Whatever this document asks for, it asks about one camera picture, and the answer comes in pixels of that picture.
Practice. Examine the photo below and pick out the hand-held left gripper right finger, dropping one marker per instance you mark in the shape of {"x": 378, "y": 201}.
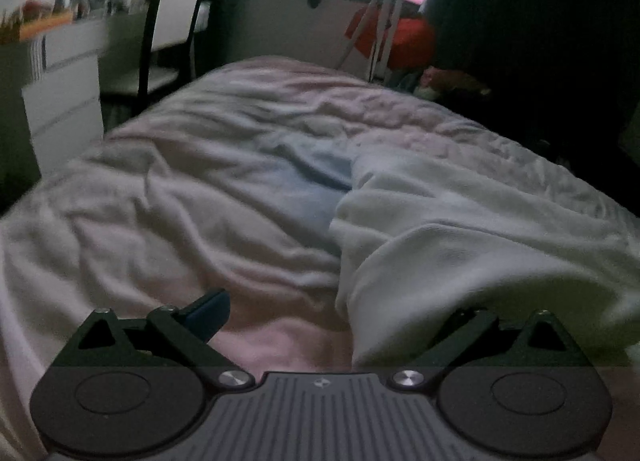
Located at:
{"x": 464, "y": 332}

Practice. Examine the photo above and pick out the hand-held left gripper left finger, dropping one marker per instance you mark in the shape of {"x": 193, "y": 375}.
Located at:
{"x": 210, "y": 314}

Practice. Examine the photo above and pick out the white fleece garment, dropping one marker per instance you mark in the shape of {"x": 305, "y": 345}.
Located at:
{"x": 480, "y": 236}

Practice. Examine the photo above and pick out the light blue cloth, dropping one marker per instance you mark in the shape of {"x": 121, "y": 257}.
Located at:
{"x": 310, "y": 176}

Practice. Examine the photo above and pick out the stuffed toy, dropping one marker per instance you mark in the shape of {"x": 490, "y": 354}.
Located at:
{"x": 450, "y": 81}

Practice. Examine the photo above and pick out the white drawer unit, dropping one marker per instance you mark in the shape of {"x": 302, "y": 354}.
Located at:
{"x": 60, "y": 91}

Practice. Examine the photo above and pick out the red fabric seat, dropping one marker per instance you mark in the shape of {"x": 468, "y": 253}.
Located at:
{"x": 410, "y": 38}

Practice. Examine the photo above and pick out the dark curtain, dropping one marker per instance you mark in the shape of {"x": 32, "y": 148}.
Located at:
{"x": 540, "y": 41}

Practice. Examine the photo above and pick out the black and white chair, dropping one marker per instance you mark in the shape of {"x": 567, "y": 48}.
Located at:
{"x": 175, "y": 6}

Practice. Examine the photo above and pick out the white folding stand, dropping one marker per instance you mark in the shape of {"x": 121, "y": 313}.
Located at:
{"x": 387, "y": 6}

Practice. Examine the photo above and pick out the orange tray of small things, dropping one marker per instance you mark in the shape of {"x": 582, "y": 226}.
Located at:
{"x": 40, "y": 23}

